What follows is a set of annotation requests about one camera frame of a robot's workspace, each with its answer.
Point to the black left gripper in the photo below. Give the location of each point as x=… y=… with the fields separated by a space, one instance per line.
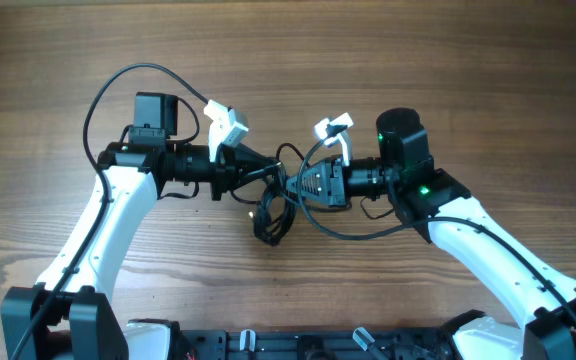
x=220 y=175

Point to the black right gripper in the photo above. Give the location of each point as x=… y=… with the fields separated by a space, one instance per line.
x=338 y=183

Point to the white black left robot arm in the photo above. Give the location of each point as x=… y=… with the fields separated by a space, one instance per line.
x=67 y=313

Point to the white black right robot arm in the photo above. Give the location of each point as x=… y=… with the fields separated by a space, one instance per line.
x=425 y=198

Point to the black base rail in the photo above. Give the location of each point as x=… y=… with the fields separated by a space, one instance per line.
x=397 y=344

